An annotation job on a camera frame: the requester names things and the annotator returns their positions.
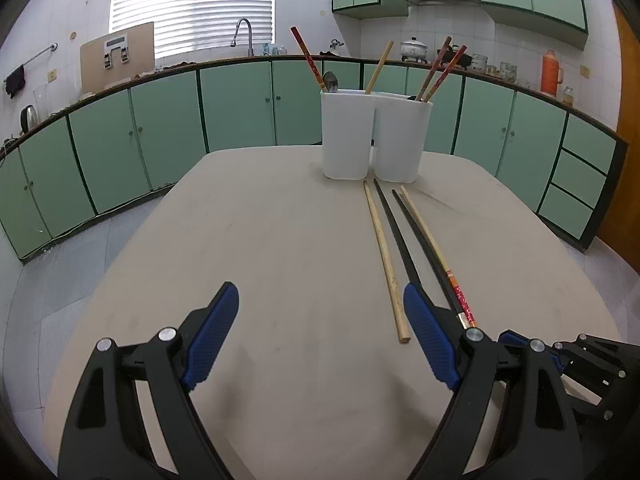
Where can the brown wooden board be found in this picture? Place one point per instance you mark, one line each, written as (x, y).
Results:
(140, 45)

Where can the black wok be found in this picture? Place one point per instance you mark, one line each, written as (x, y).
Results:
(465, 62)

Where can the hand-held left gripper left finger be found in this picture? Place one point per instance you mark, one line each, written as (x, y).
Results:
(212, 330)

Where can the white window blind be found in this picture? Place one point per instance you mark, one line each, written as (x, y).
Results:
(190, 5)

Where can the metal spoon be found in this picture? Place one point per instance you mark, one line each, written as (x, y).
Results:
(330, 81)

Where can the small glass jar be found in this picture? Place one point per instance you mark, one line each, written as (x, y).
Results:
(567, 96)

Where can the steel electric kettle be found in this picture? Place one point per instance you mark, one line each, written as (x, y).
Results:
(28, 117)

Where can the metal towel bar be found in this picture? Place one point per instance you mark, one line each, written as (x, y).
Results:
(42, 53)

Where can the clear plastic pitcher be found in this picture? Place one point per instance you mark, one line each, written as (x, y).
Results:
(41, 100)

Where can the dark cloth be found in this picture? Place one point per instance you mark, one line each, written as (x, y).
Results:
(178, 65)

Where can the orange thermos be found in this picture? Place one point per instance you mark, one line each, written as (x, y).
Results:
(551, 72)

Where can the grey metal bracket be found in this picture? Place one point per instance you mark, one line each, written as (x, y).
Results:
(116, 40)

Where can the green base cabinets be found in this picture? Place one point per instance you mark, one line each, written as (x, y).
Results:
(235, 105)

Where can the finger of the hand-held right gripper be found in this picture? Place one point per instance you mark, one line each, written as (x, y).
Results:
(509, 337)
(602, 345)

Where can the wooden door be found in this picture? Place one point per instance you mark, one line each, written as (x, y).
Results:
(625, 110)

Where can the plain bamboo chopstick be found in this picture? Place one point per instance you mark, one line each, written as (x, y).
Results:
(385, 260)

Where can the clear glass jar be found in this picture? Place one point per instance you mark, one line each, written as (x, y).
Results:
(280, 50)

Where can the white lidded pot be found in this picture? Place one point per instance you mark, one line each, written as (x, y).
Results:
(413, 50)

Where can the metal kitchen faucet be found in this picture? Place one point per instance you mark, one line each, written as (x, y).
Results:
(249, 45)

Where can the wall tap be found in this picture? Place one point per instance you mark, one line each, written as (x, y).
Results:
(336, 44)

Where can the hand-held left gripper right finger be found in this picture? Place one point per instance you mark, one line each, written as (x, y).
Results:
(430, 340)

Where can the patterned glass jar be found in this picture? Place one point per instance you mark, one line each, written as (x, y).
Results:
(508, 71)

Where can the white double utensil holder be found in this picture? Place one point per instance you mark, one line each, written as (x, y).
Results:
(347, 135)

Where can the dark hanging towel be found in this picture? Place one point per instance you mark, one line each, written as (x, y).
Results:
(15, 81)

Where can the black chopstick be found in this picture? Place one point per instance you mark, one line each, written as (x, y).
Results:
(398, 240)
(429, 260)

